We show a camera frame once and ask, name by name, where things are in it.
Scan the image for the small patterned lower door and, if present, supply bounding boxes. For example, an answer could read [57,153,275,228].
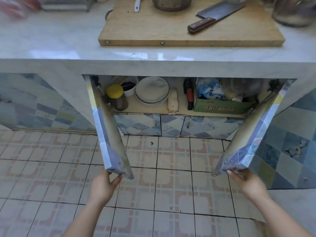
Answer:
[180,115,246,140]
[160,114,185,137]

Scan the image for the green cardboard box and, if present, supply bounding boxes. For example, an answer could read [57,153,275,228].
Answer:
[193,86,255,115]

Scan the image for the round wooden container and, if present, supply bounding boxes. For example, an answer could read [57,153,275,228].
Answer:
[152,0,192,11]

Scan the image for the metal dish rack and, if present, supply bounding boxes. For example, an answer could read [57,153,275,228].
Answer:
[39,0,96,13]

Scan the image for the patterned closed cabinet door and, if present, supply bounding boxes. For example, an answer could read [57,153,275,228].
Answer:
[254,90,316,190]
[0,73,95,132]

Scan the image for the white cup with dark contents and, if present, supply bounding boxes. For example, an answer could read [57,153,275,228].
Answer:
[121,81,138,97]

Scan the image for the stack of white plates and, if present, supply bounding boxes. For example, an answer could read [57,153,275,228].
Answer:
[135,77,170,106]

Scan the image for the cleaver with wooden handle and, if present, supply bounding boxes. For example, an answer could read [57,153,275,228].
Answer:
[187,2,246,34]

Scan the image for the yellow lidded glass jar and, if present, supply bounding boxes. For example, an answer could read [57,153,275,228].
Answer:
[106,84,129,111]

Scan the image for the black and red tool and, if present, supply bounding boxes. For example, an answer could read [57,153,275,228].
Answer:
[183,78,194,110]

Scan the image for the patterned cabinet door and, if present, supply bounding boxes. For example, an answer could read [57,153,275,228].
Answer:
[83,75,134,180]
[0,73,95,132]
[212,78,297,177]
[254,90,316,190]

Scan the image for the person's right hand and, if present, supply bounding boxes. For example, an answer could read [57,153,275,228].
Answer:
[227,168,270,202]

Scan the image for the person's right forearm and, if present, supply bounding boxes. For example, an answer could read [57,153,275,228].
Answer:
[254,194,316,237]

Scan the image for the person's left forearm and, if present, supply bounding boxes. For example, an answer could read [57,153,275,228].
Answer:
[62,197,106,237]

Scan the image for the person's left hand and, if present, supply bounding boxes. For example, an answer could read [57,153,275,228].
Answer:
[88,169,124,205]

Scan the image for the wooden cutting board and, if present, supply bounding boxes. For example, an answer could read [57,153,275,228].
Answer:
[98,0,286,47]

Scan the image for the red plastic bag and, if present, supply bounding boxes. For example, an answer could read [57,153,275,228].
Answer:
[0,0,41,21]

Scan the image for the blue and white packets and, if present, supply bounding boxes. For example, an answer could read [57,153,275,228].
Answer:
[196,78,226,100]

